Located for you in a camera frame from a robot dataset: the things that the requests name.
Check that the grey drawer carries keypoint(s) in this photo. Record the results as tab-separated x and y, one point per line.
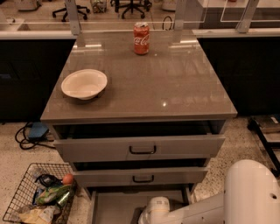
139	148
124	205
140	177

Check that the yellow snack bag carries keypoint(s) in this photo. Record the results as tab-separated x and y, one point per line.
38	215

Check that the black cart frame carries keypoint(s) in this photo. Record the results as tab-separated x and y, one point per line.
267	128

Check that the top grey drawer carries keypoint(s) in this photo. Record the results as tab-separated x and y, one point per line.
139	148

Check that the green soda can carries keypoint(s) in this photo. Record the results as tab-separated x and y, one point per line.
62	201

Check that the blue foot pedal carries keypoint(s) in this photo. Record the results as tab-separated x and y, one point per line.
38	131

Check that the middle grey drawer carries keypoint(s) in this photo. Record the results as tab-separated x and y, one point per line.
140	177

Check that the red coca-cola can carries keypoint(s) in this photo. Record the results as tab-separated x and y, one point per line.
141	38

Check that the bottom grey drawer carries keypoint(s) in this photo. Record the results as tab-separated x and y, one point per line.
124	205

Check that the grey drawer cabinet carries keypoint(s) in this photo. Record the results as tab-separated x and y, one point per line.
171	91

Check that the black wire basket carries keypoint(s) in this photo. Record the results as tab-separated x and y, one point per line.
25	193

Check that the black office chair right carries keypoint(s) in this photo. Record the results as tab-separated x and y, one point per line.
130	6

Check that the orange round fruit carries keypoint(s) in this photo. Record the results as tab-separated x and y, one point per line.
68	179

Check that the white paper bowl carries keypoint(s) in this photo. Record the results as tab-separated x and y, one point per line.
84	84

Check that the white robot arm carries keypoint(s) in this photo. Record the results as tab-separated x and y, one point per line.
251	196

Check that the green snack bag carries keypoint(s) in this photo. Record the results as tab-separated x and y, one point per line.
52	193

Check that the black snack packet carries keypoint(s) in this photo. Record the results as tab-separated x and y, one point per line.
48	180

